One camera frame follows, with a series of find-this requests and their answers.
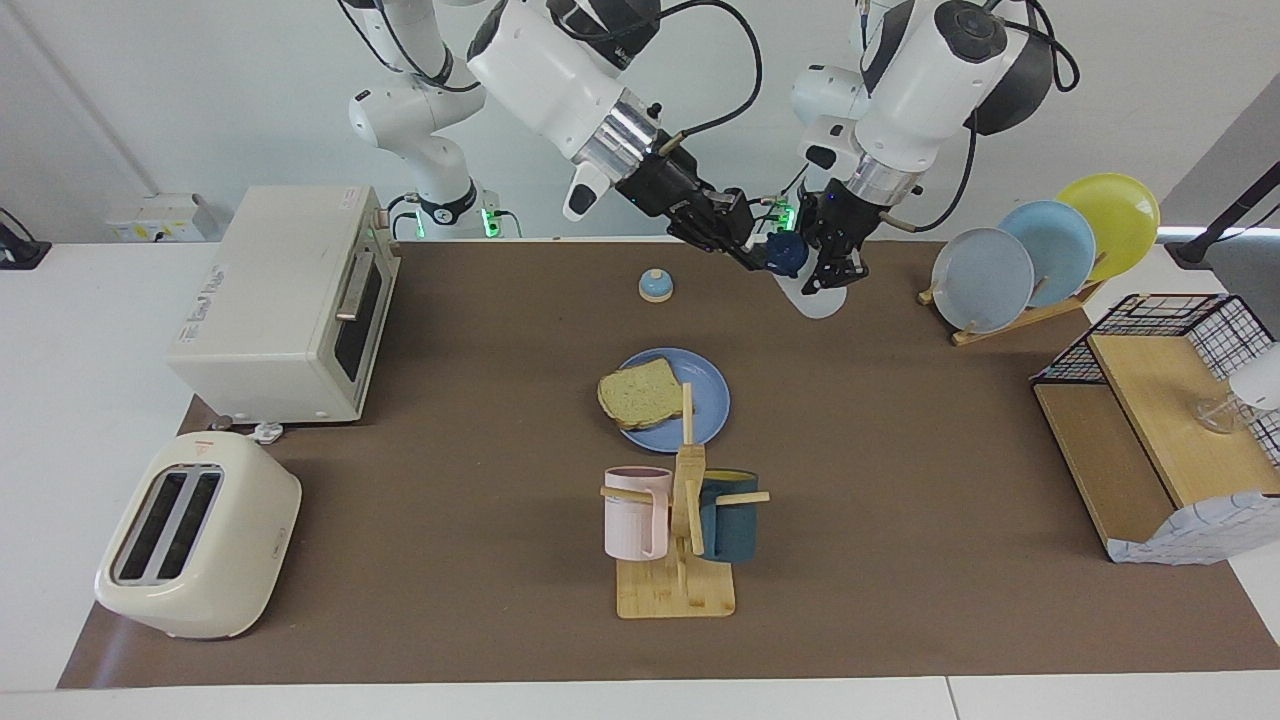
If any cream two-slot toaster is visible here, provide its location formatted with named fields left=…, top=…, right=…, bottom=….
left=95, top=432, right=303, bottom=641

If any wooden mug rack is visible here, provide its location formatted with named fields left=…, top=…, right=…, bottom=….
left=600, top=382, right=772, bottom=620

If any wooden dish rack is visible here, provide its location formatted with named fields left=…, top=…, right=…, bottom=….
left=918, top=275, right=1106, bottom=347

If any white checked cloth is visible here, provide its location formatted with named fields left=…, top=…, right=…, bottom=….
left=1106, top=490, right=1280, bottom=567

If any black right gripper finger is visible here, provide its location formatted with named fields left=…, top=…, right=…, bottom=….
left=712, top=187, right=757, bottom=229
left=700, top=225, right=777, bottom=273

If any white blue-capped seasoning bottle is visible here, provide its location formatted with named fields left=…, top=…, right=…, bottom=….
left=765, top=232, right=849, bottom=321

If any dark teal mug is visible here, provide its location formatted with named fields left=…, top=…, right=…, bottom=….
left=697, top=469, right=759, bottom=563

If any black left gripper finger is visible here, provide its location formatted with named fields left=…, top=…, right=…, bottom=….
left=798, top=192, right=833, bottom=253
left=812, top=243, right=869, bottom=296

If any slice of toast bread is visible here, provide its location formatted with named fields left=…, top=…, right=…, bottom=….
left=597, top=357, right=683, bottom=431

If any white toaster oven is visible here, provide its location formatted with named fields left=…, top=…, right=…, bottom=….
left=165, top=185, right=401, bottom=425

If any white wall socket box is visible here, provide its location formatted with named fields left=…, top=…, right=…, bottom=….
left=105, top=193, right=219, bottom=243

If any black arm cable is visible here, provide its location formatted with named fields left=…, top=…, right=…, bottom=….
left=650, top=0, right=764, bottom=143
left=885, top=0, right=1081, bottom=233

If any grey round plate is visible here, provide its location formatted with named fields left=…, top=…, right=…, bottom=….
left=930, top=227, right=1036, bottom=334

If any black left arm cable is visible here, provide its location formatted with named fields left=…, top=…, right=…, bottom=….
left=885, top=0, right=1081, bottom=233

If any black stand base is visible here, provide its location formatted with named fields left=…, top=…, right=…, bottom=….
left=0, top=208, right=51, bottom=271

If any light blue round plate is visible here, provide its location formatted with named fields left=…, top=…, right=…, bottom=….
left=1000, top=200, right=1098, bottom=308

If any white rounded container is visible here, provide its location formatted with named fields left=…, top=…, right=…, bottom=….
left=1228, top=343, right=1280, bottom=411

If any clear drinking glass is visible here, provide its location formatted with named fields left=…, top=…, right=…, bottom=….
left=1195, top=392, right=1241, bottom=435

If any yellow round plate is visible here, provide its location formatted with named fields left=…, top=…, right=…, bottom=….
left=1055, top=172, right=1161, bottom=283

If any brown table mat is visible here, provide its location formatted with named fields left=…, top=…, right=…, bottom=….
left=57, top=240, right=1280, bottom=689

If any pink ribbed mug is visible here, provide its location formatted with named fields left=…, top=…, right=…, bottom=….
left=603, top=466, right=673, bottom=562

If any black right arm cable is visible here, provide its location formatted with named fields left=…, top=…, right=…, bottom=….
left=650, top=0, right=764, bottom=143

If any black camera stand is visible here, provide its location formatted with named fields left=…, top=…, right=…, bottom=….
left=1165, top=160, right=1280, bottom=269

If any black right base cable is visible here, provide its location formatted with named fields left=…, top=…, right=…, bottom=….
left=385, top=193, right=523, bottom=241

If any wooden black wire shelf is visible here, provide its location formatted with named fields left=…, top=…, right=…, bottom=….
left=1031, top=293, right=1280, bottom=561

